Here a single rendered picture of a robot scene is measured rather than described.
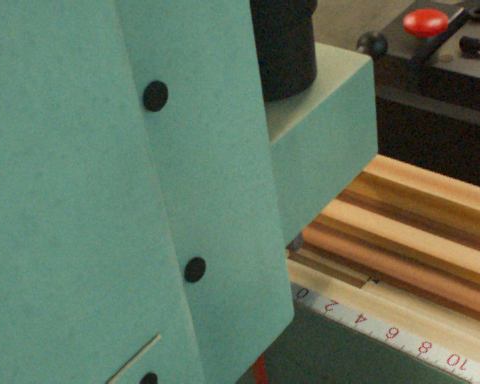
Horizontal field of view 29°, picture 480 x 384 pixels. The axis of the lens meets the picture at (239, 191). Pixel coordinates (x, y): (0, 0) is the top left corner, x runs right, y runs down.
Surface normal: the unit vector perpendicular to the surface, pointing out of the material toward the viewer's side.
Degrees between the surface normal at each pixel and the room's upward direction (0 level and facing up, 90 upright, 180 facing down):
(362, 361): 90
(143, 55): 90
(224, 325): 90
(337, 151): 90
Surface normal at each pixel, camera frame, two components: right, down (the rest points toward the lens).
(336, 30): -0.14, -0.77
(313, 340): -0.62, 0.55
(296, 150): 0.78, 0.30
